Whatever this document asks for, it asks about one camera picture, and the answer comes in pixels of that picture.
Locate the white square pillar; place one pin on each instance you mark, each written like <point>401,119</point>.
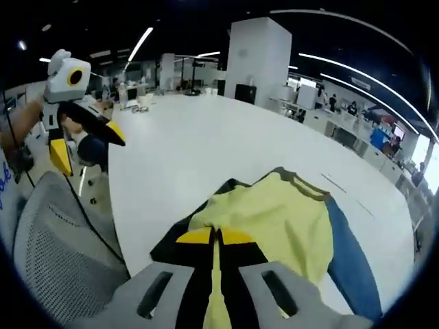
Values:
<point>257,58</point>

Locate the blue storage box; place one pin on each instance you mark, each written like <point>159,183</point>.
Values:
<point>379,137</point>

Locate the white cabinet row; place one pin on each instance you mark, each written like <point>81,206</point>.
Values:
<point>319,118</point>

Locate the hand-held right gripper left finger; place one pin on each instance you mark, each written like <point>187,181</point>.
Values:
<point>192,274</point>

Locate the grey mesh office chair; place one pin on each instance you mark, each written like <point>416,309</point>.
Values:
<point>61,246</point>

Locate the small bright monitor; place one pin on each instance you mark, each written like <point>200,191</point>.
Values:
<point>398,132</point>

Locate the white shirt with blue script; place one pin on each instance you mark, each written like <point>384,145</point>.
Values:
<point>7,192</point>

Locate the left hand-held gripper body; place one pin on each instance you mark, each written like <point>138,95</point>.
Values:
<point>60,85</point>

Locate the ceiling light strip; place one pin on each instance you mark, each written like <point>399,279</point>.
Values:
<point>140,44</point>
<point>343,63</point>
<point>360,85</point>

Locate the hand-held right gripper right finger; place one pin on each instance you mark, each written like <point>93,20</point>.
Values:
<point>243,274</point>

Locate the black box cabinet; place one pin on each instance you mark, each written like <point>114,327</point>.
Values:
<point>245,94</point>

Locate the white clutter pile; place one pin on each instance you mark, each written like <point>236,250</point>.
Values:
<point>135,104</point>

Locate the dark blue cloth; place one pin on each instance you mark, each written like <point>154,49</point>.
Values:
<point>92,150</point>

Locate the yellow garment blue black sleeves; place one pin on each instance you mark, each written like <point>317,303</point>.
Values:
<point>274,219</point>

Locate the white box appliance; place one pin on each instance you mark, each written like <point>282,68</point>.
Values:
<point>306,97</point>

